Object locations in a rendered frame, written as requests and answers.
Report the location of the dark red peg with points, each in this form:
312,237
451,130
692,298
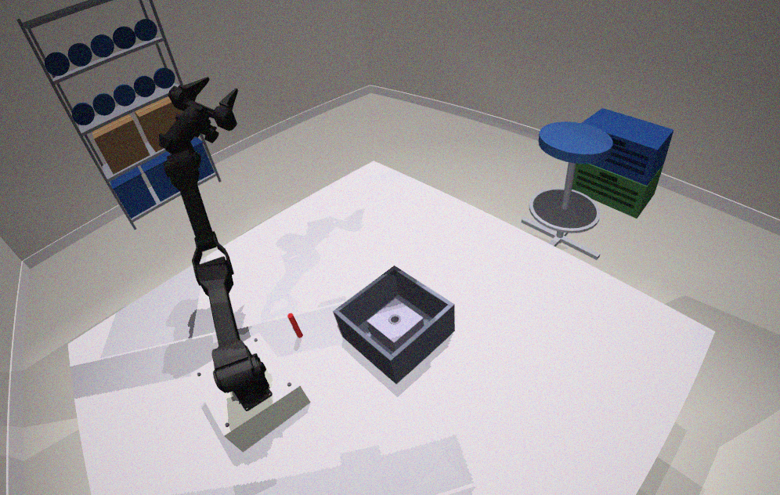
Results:
295,325

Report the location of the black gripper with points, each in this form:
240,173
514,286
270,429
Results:
195,115

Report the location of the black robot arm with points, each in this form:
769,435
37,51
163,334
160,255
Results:
236,369

